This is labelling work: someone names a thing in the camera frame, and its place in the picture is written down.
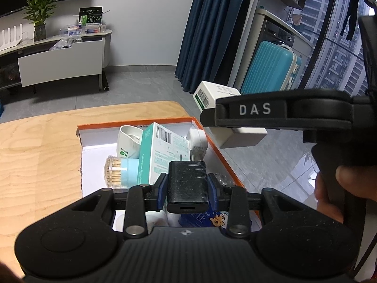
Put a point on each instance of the teal suitcase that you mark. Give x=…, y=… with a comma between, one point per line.
x=265, y=67

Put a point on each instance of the pile of small packets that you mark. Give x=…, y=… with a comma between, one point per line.
x=79, y=29

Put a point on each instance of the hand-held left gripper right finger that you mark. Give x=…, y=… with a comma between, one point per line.
x=212, y=188

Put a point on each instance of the white router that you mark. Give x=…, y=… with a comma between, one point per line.
x=11, y=38

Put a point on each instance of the blue cartoon tin box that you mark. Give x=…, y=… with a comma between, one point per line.
x=206, y=219

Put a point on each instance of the dark blue curtain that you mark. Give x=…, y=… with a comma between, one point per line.
x=212, y=29

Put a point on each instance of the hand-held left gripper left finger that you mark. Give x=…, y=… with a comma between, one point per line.
x=161, y=188

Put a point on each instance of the blue toothpick holder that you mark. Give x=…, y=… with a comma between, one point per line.
x=117, y=172

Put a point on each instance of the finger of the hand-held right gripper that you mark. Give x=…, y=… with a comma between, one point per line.
x=213, y=118

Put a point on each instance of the green black display box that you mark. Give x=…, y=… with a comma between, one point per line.
x=91, y=16

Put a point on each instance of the clear liquid bottle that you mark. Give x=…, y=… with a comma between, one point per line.
x=225, y=179

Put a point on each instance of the dark hanging garment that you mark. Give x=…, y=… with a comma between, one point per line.
x=352, y=11

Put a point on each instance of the low tv cabinet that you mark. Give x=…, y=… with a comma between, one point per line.
x=8, y=73

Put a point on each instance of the black charger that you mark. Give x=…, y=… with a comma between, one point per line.
x=187, y=185

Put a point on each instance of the white charger box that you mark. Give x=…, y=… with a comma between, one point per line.
x=206, y=95

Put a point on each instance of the white power adapter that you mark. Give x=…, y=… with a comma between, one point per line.
x=196, y=137

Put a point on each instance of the dark built-in appliance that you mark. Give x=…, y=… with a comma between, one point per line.
x=277, y=34

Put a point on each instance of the small green plant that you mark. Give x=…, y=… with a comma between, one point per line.
x=313, y=162

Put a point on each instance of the teal cardboard box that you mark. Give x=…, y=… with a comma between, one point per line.
x=159, y=159

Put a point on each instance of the person's right hand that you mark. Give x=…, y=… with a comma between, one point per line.
x=359, y=179

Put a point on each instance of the potted plant in dark vase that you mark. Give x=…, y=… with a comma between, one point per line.
x=39, y=32

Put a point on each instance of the orange white cardboard box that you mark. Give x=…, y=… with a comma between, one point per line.
x=97, y=168

